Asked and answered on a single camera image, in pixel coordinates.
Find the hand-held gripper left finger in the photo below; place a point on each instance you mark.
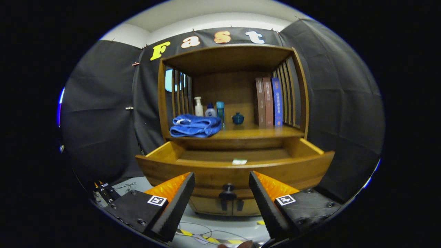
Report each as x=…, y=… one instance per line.
x=179, y=203

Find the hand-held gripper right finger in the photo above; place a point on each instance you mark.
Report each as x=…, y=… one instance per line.
x=263, y=203

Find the white tube with green end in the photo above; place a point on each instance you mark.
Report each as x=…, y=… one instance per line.
x=239, y=161

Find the wooden cabinet door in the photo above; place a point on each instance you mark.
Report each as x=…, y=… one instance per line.
x=206, y=206
x=249, y=207

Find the wooden countertop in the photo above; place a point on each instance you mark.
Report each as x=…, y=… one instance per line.
x=248, y=133

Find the wooden cabinet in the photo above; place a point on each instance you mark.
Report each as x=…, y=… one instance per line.
x=227, y=89

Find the yellow floor tape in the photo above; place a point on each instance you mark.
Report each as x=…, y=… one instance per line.
x=186, y=233

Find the blue folded towel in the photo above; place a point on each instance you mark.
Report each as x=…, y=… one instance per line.
x=196, y=125

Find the dark blue lidded bowl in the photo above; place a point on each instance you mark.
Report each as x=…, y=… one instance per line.
x=237, y=119

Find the white pump bottle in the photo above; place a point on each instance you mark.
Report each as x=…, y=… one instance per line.
x=198, y=109

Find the white bottle with blue cap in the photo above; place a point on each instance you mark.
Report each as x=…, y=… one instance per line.
x=210, y=112

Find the dark brown book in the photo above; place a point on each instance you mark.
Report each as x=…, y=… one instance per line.
x=260, y=103

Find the reddish brown book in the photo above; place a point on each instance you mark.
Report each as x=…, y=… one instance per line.
x=268, y=103

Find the clear teal bottle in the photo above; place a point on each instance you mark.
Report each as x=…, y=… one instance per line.
x=220, y=112

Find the blue book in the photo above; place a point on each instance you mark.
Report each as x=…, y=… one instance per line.
x=277, y=103

